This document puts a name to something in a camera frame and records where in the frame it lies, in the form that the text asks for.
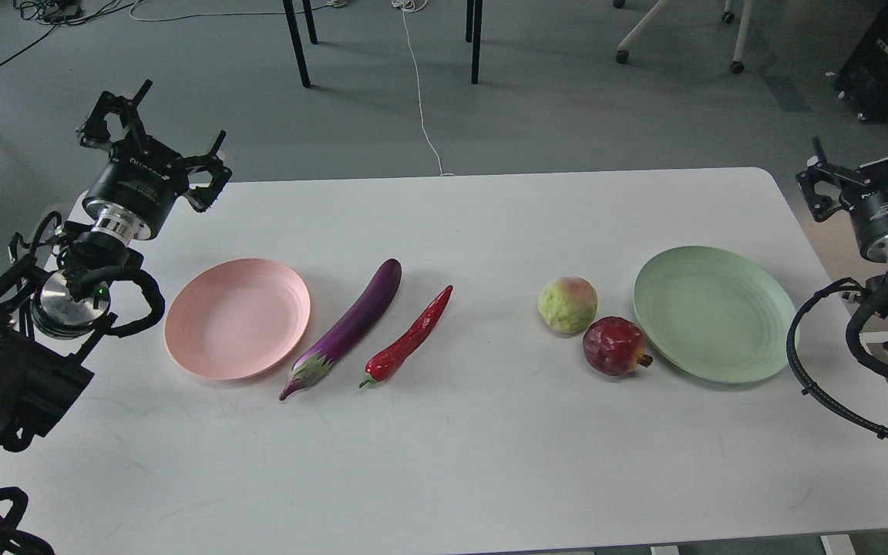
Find green plate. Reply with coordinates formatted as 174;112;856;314
632;246;796;384

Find black table leg right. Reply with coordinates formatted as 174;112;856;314
465;0;484;85

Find red chili pepper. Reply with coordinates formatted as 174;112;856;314
358;285;453;388

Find pink plate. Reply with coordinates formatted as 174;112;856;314
163;257;311;382

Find white floor cable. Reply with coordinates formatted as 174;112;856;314
392;0;456;177

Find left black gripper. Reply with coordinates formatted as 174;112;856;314
76;79;233;240

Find black table leg left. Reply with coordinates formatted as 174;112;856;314
281;0;318;89

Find purple eggplant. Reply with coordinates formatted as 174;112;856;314
277;257;402;402

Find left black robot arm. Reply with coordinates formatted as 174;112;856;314
0;81;232;554

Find black table leg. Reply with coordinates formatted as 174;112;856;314
281;0;318;89
465;0;484;85

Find yellow-green peach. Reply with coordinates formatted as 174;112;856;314
536;277;598;335

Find black floor cables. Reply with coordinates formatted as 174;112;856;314
0;0;136;90

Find red pomegranate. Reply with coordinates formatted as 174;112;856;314
582;316;654;377

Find white chair base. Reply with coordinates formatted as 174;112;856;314
614;1;755;75

